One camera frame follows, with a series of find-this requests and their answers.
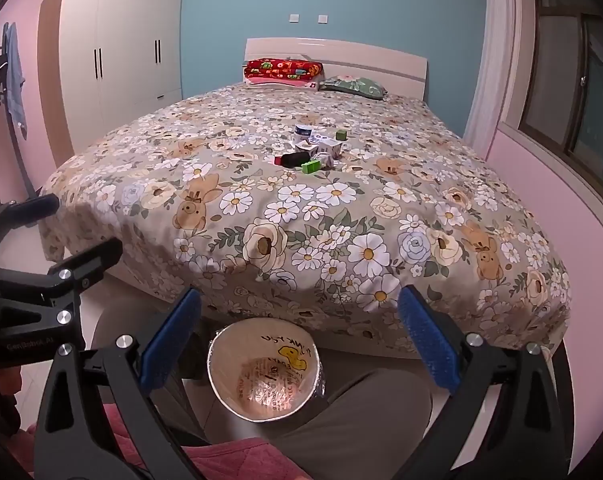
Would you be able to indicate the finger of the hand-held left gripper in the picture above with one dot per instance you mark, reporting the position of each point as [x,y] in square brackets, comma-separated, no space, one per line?
[31,205]
[89,260]

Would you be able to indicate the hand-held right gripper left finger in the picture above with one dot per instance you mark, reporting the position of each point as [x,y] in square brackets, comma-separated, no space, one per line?
[174,335]

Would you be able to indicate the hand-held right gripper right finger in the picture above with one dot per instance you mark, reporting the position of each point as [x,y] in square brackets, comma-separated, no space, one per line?
[429,337]

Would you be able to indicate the printed paper bin with liner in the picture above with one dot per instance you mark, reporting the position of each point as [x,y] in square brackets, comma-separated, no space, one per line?
[264,385]

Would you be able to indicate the white milk carton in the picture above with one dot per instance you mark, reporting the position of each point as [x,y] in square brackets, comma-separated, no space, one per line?
[331,149]

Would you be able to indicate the person's grey trousers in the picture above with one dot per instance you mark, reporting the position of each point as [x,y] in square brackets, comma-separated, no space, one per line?
[361,410]

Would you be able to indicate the blue hanging towel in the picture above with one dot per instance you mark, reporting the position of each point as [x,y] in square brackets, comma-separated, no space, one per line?
[15,75]

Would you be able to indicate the person's pink top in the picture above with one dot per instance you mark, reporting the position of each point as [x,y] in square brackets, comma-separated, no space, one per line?
[231,460]

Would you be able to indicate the bed with floral sheet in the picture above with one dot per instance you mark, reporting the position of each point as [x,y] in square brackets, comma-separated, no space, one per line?
[291,225]

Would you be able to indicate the white wardrobe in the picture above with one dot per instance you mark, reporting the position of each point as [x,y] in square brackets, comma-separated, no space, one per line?
[121,35]

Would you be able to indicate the small white wrapper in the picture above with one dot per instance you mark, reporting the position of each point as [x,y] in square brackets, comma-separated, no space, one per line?
[326,160]

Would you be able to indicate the green box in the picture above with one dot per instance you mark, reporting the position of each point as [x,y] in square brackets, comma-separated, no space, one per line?
[311,166]

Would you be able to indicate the blue and white cup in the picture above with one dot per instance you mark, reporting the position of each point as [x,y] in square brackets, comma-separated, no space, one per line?
[304,132]

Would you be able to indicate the pink folded cloth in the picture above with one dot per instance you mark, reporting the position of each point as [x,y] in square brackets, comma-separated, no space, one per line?
[276,83]

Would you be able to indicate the green floral pillow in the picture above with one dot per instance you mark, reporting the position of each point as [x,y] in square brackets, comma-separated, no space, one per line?
[354,86]

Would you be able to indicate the red printed pillow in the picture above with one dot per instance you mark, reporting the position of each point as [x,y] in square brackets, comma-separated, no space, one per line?
[281,68]

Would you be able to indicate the white curtain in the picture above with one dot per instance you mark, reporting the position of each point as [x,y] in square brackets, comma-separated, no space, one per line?
[491,60]

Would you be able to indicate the bed with floral cover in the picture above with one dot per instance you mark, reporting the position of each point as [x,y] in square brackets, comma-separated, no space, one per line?
[361,60]

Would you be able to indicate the dark framed window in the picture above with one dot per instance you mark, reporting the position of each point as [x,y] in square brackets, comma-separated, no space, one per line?
[571,70]

